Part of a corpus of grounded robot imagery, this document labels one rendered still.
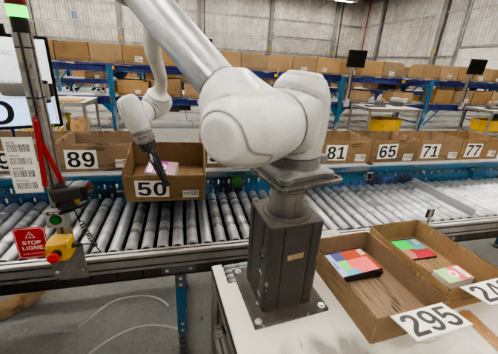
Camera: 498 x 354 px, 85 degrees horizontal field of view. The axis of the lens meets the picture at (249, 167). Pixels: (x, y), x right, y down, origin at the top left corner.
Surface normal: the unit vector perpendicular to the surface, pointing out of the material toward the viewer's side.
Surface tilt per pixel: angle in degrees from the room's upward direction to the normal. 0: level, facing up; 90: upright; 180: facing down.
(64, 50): 90
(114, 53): 90
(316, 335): 0
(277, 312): 0
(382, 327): 91
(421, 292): 89
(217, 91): 61
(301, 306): 0
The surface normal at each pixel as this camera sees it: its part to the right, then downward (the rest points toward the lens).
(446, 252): -0.96, 0.03
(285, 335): 0.05, -0.93
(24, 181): 0.22, 0.36
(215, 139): -0.54, 0.35
